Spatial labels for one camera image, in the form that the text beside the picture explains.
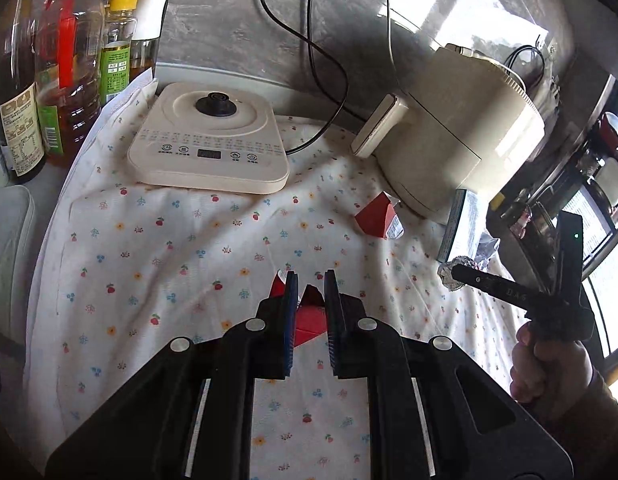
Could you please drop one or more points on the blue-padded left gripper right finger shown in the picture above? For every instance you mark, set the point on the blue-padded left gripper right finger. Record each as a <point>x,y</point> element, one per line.
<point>335,319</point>

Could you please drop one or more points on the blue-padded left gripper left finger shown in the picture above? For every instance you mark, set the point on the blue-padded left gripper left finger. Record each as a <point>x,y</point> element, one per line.
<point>290,307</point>

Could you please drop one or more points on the red torn packet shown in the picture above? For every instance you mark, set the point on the red torn packet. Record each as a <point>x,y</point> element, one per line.
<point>379,218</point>
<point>310,317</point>

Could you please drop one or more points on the person's right hand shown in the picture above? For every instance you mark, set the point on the person's right hand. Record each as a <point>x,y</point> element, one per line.
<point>552,375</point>

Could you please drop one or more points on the crumpled silver red wrapper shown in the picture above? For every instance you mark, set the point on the crumpled silver red wrapper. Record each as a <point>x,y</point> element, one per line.
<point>488,247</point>

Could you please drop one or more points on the white printed label packet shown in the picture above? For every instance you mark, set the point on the white printed label packet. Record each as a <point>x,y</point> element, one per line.
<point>466,222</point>

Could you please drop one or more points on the crumpled aluminium foil ball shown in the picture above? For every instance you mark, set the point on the crumpled aluminium foil ball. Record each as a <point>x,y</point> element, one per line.
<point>457,273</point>

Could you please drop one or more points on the floral white tablecloth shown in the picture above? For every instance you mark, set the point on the floral white tablecloth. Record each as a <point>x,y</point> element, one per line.
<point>125,267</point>

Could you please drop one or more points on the cream induction cooker base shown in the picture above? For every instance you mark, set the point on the cream induction cooker base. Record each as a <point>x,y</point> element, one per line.
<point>205,137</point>

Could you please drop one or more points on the cream air fryer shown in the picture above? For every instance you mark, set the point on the cream air fryer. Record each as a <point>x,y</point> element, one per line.
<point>468,123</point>

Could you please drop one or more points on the yellow-capped green label bottle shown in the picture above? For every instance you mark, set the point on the yellow-capped green label bottle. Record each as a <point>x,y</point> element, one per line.
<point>120,24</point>

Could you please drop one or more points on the large cooking oil bottle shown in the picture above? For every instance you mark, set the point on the large cooking oil bottle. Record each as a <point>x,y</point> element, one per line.
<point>67,60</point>

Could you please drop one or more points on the dark soy sauce bottle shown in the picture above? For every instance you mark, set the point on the dark soy sauce bottle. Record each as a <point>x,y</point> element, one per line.
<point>21,144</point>

